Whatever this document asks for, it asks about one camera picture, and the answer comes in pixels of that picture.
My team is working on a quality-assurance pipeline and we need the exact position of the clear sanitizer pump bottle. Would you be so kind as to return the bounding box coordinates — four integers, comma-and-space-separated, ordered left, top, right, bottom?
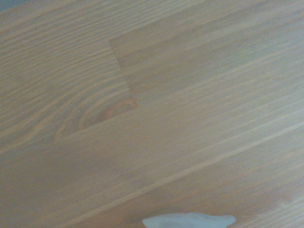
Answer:
142, 212, 237, 228

